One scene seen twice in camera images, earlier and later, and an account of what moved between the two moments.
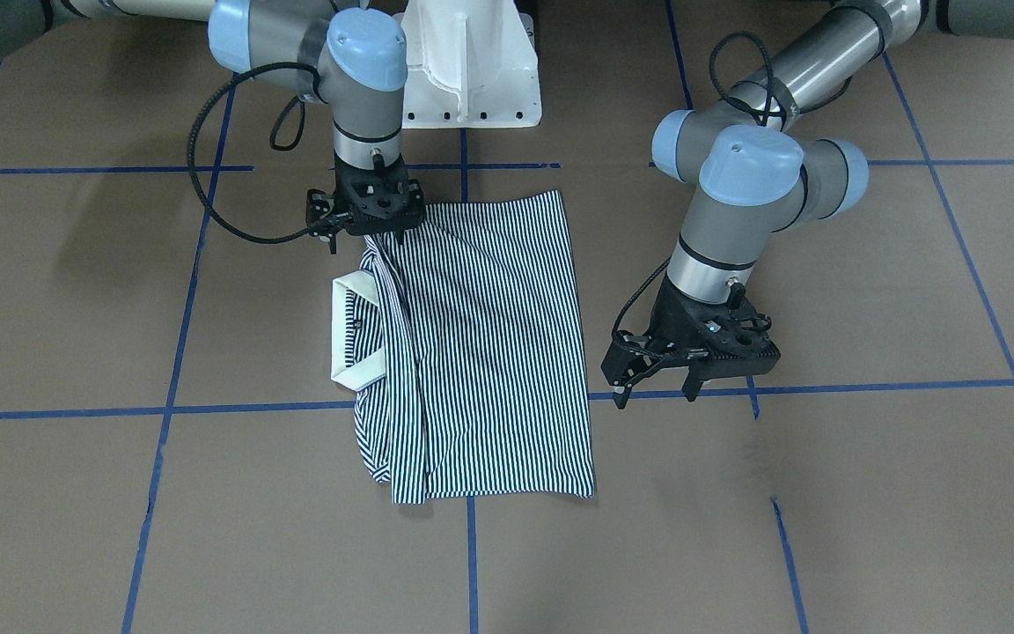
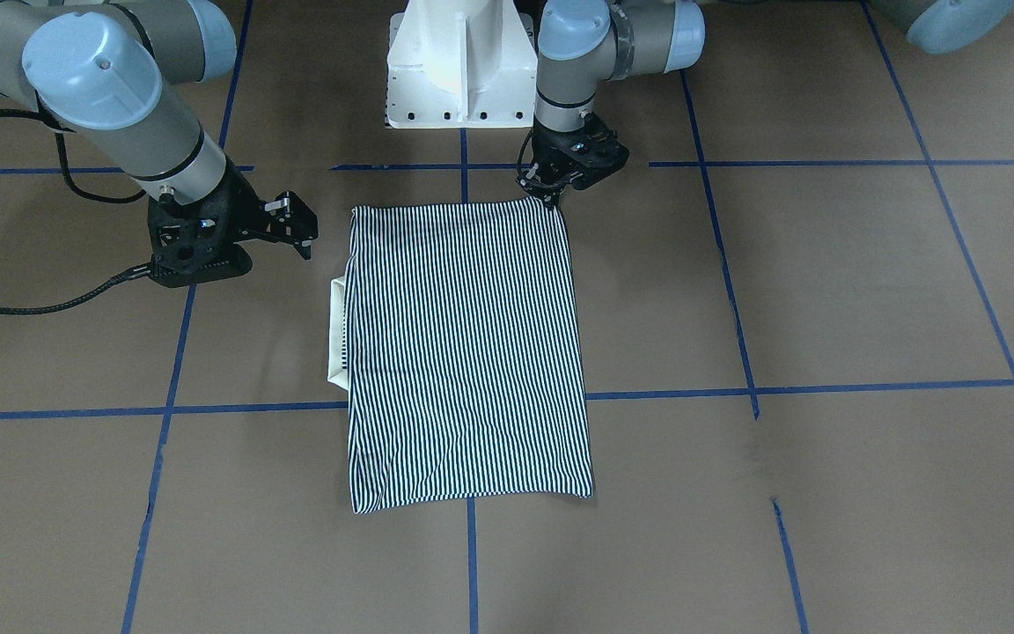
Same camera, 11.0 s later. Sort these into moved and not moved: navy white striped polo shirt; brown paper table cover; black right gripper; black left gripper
Moved: black right gripper; black left gripper
Not moved: brown paper table cover; navy white striped polo shirt
